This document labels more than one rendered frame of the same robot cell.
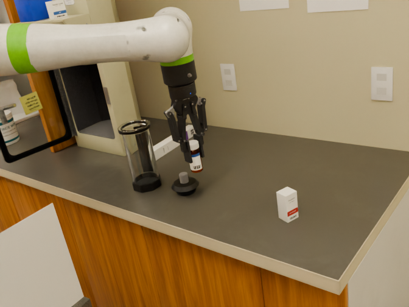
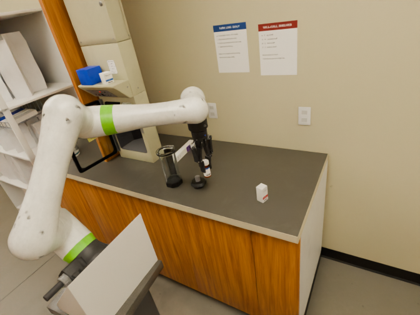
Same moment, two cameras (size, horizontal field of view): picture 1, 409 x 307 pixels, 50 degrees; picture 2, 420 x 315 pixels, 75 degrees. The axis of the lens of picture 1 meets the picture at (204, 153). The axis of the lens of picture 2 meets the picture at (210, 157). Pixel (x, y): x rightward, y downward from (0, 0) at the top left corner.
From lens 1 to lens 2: 27 cm
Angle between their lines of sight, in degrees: 9
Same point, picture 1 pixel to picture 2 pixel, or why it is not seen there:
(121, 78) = not seen: hidden behind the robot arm
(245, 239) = (241, 215)
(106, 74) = not seen: hidden behind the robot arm
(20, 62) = (109, 130)
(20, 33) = (108, 113)
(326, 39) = (272, 90)
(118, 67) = not seen: hidden behind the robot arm
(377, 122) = (301, 136)
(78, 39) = (144, 114)
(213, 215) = (219, 201)
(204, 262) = (215, 227)
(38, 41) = (119, 117)
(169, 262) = (193, 227)
